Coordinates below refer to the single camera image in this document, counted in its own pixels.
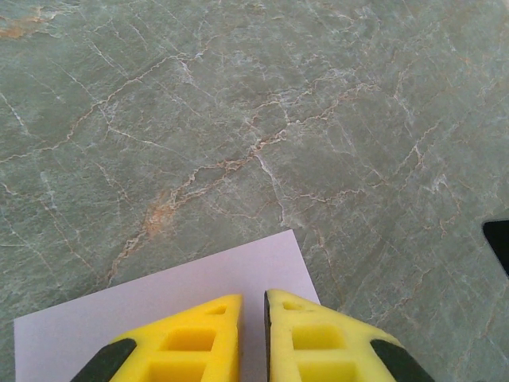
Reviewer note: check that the purple square paper sheet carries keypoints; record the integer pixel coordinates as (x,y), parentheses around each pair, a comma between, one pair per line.
(159,294)

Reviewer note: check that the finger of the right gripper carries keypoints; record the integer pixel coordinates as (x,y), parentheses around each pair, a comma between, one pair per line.
(500,242)

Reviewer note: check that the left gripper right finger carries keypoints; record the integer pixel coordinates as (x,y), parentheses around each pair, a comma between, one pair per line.
(318,350)

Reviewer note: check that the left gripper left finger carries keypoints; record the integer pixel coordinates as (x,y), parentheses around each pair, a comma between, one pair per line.
(187,350)

